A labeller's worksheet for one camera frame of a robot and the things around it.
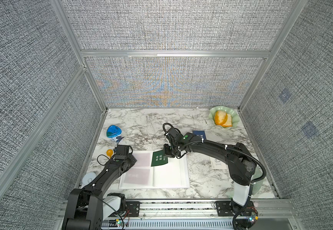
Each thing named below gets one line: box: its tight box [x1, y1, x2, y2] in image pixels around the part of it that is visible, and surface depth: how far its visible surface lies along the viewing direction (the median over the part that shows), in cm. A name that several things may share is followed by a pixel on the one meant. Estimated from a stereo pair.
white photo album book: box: [118, 149, 191, 190], surface depth 85 cm
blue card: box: [192, 130, 207, 140], surface depth 106 cm
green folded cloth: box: [250, 165, 266, 196], surface depth 81 cm
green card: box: [150, 149, 168, 167], surface depth 89 cm
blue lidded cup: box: [106, 124, 122, 142], surface depth 96 cm
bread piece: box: [214, 110, 233, 127], surface depth 107 cm
